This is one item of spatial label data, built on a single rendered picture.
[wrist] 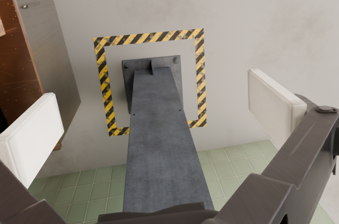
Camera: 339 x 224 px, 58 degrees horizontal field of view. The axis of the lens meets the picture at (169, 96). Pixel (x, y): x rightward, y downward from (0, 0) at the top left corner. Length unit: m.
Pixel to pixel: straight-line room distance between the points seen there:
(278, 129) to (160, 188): 0.61
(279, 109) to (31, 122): 0.13
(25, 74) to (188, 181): 0.70
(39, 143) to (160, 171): 0.65
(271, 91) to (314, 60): 1.79
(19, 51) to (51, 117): 0.97
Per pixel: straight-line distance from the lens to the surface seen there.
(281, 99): 0.16
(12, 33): 1.16
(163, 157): 0.87
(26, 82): 1.19
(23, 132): 0.17
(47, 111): 0.20
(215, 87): 1.79
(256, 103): 0.20
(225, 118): 1.88
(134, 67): 1.70
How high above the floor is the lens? 1.64
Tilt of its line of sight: 68 degrees down
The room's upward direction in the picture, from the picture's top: 167 degrees clockwise
